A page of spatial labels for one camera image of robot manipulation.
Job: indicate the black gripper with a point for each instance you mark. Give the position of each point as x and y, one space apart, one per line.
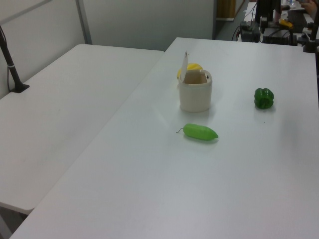
264 7

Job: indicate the cream round garbage bin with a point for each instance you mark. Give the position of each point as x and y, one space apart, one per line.
194 98

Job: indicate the black electronics box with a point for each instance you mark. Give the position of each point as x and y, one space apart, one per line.
249 31

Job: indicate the yellow hand tool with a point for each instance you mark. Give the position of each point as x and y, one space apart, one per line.
286 23

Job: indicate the black keyboard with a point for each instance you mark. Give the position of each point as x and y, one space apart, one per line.
297 17

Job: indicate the yellow wooden cabinet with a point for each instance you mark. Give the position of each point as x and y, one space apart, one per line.
225 8

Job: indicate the person's hand in background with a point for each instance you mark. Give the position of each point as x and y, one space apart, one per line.
311 6

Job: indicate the dark green toy bell pepper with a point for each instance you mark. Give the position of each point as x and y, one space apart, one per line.
263 98

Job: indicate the yellow toy fruit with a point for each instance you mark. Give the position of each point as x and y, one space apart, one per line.
193 66

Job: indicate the light green toy chili pepper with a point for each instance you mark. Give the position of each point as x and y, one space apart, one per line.
199 131

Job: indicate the black pole with base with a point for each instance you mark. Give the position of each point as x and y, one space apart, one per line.
11 67

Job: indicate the black camera stand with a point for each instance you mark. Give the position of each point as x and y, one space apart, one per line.
311 37

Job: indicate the grey metal partition post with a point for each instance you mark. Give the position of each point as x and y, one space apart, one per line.
84 21

